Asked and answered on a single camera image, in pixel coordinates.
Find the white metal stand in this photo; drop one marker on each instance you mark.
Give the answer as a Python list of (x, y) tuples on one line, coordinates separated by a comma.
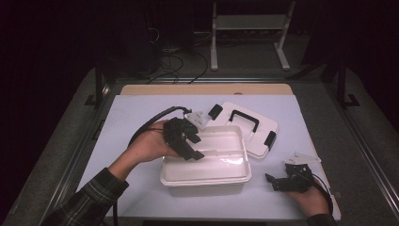
[(251, 22)]

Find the black frame post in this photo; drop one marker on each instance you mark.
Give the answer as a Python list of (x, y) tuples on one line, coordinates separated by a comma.
[(98, 84), (342, 84)]

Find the person's left hand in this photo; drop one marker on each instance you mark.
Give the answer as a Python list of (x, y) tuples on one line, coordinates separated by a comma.
[(150, 144)]

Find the white plastic storage box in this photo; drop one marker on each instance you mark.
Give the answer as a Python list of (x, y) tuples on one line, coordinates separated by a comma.
[(213, 171)]

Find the metal table frame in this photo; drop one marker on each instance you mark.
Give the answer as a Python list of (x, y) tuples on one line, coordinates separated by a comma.
[(238, 80)]

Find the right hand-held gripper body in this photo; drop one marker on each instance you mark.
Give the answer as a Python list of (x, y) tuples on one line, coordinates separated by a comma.
[(298, 180)]

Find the white table mat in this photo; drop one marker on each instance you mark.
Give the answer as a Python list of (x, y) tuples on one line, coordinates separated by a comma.
[(131, 109)]

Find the person's right hand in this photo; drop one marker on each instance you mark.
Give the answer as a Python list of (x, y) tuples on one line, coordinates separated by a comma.
[(312, 202)]

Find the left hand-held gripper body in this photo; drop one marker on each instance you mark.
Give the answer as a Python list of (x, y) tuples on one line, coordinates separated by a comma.
[(175, 135)]

